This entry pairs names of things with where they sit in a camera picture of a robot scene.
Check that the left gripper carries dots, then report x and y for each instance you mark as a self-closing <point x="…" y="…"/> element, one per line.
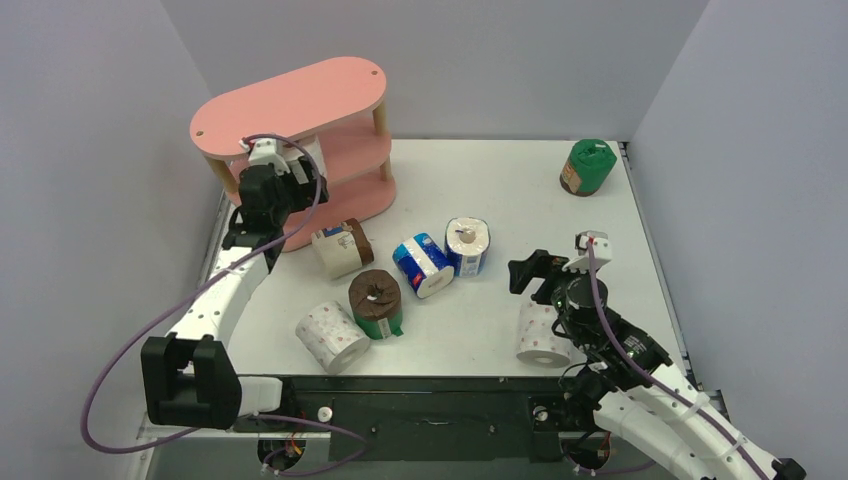
<point x="306" y="193"/>

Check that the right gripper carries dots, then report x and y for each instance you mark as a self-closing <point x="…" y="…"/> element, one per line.
<point x="547" y="273"/>

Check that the brown green roll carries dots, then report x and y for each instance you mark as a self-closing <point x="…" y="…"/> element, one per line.
<point x="375" y="299"/>

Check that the white dotted roll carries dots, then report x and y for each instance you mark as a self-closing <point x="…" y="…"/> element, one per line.
<point x="332" y="337"/>
<point x="536" y="344"/>

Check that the white dotted roll shelf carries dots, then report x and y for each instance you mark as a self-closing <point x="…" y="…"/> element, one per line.
<point x="293" y="158"/>

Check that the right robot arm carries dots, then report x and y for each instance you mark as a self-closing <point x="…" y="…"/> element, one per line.
<point x="631" y="388"/>

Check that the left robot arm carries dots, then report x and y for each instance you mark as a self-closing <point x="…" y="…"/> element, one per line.
<point x="189" y="379"/>

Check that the pink three-tier shelf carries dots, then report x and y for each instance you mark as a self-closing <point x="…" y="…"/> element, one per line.
<point x="341" y="102"/>

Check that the blue white roll upright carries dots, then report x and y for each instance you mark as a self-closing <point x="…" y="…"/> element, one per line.
<point x="467" y="243"/>

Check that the beige brown wrapped roll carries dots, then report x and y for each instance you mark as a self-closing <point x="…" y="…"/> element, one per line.
<point x="343" y="248"/>

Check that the blue white roll lying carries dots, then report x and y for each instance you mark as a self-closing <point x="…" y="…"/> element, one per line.
<point x="423" y="264"/>

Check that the green wrapped roll far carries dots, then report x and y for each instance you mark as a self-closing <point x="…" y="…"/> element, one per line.
<point x="587" y="166"/>

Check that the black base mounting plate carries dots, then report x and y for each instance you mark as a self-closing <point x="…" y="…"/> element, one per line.
<point x="444" y="418"/>

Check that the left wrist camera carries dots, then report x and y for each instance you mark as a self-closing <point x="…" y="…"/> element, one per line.
<point x="266" y="151"/>

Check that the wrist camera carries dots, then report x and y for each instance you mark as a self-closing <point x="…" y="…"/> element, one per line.
<point x="593" y="252"/>
<point x="266" y="151"/>

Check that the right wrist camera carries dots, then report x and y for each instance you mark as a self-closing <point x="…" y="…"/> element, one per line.
<point x="593" y="252"/>

